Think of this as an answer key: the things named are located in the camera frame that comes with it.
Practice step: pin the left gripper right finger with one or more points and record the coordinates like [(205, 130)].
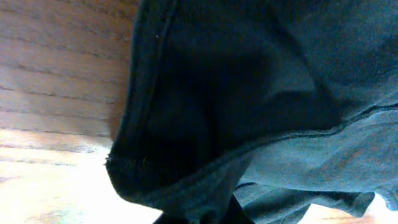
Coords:
[(235, 214)]

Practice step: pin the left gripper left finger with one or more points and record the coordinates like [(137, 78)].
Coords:
[(167, 219)]

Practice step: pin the black t-shirt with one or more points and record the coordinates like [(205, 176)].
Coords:
[(282, 104)]

